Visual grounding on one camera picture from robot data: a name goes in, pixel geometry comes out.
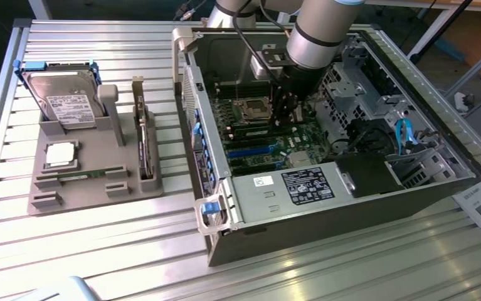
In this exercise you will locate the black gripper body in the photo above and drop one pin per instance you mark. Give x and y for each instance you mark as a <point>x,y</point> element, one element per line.
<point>302,80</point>

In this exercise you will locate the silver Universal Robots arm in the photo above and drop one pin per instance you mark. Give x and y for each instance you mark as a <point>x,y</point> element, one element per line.
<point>317,34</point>

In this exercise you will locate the installed green RAM stick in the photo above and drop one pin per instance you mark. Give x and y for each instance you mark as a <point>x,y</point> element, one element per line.
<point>252,131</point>

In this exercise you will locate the CPU socket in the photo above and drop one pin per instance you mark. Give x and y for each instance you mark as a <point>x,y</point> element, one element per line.
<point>252,109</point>

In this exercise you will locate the green motherboard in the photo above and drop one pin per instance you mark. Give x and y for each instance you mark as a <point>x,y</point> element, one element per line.
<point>261,147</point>

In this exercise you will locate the blue expansion slot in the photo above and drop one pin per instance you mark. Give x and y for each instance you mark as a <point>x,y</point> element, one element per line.
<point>252,150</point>

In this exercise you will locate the silver chipset heat sink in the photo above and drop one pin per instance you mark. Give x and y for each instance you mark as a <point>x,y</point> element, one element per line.
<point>301,159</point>

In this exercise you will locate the silver power supply unit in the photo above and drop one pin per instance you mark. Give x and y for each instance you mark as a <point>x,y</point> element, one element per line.
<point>294,191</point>

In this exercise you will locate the graphics card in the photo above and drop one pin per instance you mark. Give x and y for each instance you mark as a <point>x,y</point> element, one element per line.
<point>144,131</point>

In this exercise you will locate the metal disk bay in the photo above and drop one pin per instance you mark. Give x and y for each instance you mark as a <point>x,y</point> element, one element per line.
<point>421,167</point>

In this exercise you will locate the blue case latch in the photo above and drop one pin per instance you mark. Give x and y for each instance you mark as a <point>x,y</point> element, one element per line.
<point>208,208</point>

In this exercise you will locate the open black PC case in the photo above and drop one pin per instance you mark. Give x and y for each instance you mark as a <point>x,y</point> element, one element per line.
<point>348,219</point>

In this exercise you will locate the white power strip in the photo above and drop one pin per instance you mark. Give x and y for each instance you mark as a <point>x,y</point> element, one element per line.
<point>462,101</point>

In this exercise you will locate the hard disk in blue carrier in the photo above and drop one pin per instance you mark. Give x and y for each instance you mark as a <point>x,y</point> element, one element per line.
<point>64,97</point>

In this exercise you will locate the grey parts rack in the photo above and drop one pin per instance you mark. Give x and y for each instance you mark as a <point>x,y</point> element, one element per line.
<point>89,191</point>

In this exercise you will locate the silver CPU chip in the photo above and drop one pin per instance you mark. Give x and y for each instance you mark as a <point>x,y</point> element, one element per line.
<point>61,154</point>

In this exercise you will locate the light blue plastic object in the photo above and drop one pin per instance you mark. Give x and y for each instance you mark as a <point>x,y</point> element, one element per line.
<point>61,290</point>

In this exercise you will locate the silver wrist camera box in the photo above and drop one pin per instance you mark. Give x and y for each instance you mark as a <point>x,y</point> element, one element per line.
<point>262,69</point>

